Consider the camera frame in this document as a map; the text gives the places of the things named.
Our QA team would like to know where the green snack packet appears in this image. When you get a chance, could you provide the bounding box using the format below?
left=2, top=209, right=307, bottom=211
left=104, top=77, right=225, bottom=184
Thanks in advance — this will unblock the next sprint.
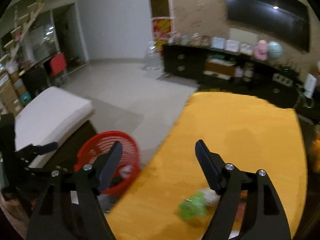
left=178, top=191, right=207, bottom=220

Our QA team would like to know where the printed white plastic wrapper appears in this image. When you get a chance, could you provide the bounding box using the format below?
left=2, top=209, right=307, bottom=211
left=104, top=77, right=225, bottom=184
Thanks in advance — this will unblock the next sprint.
left=119, top=165, right=132, bottom=179

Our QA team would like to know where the white plastic bag trash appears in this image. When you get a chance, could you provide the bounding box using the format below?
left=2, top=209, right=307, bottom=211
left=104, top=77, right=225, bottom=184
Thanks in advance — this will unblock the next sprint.
left=200, top=188, right=220, bottom=206

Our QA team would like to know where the red plastic basket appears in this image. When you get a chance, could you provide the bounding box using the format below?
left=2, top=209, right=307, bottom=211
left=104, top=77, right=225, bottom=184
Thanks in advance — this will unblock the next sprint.
left=74, top=131, right=141, bottom=197

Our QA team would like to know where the yellow tablecloth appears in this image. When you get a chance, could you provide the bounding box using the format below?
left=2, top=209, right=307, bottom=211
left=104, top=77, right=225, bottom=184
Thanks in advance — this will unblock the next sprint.
left=107, top=92, right=307, bottom=239

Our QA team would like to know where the red chair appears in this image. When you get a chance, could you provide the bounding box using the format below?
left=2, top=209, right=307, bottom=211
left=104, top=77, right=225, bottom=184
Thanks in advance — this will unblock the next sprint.
left=50, top=53, right=67, bottom=76

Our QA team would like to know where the white router box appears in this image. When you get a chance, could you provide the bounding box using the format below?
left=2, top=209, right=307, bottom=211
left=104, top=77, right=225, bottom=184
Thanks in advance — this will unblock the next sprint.
left=304, top=74, right=317, bottom=99

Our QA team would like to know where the clear glass vase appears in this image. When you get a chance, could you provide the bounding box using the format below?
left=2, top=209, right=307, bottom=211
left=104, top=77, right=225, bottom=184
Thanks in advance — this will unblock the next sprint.
left=145, top=41, right=162, bottom=70

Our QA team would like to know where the black tv cabinet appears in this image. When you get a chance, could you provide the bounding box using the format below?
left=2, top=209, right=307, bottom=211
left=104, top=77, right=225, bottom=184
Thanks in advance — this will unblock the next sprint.
left=162, top=44, right=303, bottom=108

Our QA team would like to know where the pink plush toy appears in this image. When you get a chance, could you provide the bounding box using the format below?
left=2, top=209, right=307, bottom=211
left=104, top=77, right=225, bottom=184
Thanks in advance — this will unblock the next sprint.
left=254, top=40, right=268, bottom=61

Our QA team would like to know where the light blue globe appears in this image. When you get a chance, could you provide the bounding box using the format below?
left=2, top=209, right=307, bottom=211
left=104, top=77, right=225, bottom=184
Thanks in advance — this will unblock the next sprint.
left=268, top=41, right=283, bottom=59

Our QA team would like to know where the landscape picture frame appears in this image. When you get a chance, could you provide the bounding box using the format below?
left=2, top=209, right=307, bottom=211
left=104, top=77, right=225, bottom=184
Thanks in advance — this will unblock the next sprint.
left=239, top=43, right=253, bottom=56

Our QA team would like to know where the white picture frame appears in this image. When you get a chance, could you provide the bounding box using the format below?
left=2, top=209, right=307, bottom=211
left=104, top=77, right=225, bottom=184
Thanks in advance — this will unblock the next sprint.
left=225, top=40, right=240, bottom=53

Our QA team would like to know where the blue picture frame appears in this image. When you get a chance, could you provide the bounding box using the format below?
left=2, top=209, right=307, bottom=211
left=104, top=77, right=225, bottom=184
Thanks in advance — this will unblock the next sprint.
left=211, top=36, right=225, bottom=50

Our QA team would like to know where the wall mounted television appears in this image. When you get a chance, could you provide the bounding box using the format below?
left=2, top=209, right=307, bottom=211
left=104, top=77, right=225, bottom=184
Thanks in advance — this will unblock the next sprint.
left=225, top=0, right=310, bottom=53

